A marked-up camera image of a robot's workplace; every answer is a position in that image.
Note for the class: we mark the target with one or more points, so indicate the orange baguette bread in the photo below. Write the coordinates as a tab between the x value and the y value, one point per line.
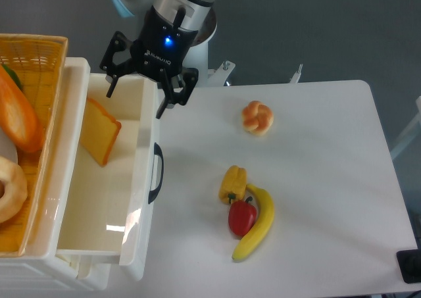
18	118

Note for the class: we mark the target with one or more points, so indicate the yellow banana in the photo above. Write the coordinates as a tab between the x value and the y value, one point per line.
254	237

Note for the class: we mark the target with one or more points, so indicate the green vegetable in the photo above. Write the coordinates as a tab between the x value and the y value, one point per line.
13	76

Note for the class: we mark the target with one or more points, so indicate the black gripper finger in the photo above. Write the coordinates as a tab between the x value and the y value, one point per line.
119	43
177	89

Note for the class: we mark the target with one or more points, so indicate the knotted bread roll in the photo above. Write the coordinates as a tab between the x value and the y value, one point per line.
257	118

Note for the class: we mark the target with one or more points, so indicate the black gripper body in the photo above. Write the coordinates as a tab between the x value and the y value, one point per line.
162	44

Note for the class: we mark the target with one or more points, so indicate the black drawer handle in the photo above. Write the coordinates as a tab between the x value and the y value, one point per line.
158	165

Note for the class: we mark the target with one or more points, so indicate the yellow bell pepper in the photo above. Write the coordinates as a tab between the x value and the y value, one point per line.
233	185

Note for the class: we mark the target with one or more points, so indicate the red bell pepper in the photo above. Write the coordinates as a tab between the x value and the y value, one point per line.
242	216

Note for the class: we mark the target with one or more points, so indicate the black device at edge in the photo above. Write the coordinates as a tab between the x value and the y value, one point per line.
409	264

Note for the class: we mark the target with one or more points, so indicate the white plastic drawer cabinet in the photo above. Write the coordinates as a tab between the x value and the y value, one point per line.
42	265

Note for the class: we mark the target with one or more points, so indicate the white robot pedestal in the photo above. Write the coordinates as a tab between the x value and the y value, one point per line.
198	57

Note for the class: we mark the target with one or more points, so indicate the white chair frame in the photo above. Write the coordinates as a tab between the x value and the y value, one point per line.
407	135

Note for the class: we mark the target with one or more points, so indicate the open upper white drawer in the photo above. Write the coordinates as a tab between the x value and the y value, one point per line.
117	175

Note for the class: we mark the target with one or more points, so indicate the yellow woven basket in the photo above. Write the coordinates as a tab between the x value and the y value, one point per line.
38	61

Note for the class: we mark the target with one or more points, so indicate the beige bagel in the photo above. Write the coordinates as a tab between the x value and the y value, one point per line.
15	186

